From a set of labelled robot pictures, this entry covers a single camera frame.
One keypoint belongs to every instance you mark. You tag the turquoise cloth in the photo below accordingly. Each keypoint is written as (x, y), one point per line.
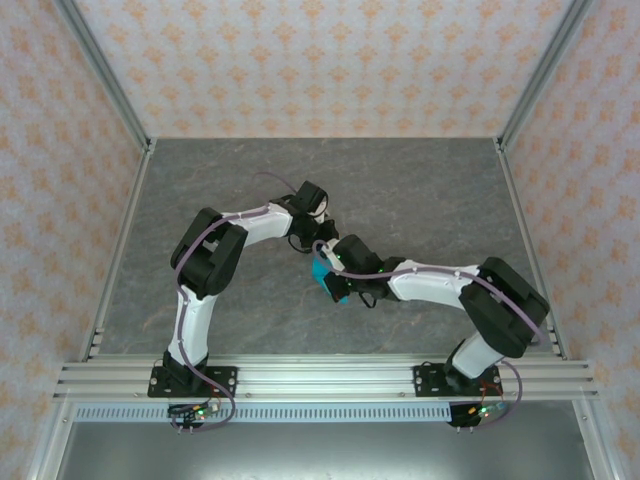
(320, 275)

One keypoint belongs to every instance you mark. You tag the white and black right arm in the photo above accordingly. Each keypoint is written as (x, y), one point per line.
(430, 287)

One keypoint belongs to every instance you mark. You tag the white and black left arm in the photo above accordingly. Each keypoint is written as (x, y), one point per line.
(265, 225)

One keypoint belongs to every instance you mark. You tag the grey metal panel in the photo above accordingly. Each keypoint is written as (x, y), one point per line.
(320, 450)

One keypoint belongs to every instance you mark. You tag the small circuit board with LED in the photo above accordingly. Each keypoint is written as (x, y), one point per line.
(482, 411)
(197, 411)

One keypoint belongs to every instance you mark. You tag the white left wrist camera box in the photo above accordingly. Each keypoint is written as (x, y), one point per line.
(320, 214)

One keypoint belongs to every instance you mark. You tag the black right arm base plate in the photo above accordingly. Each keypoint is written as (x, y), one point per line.
(425, 382)

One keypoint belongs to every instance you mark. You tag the aluminium table side rail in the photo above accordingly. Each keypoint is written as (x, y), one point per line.
(527, 245)
(125, 245)

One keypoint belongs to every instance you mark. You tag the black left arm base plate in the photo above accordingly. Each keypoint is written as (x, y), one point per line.
(225, 382)

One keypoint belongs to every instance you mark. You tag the short aluminium frame post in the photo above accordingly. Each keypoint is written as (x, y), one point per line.
(52, 445)
(592, 445)

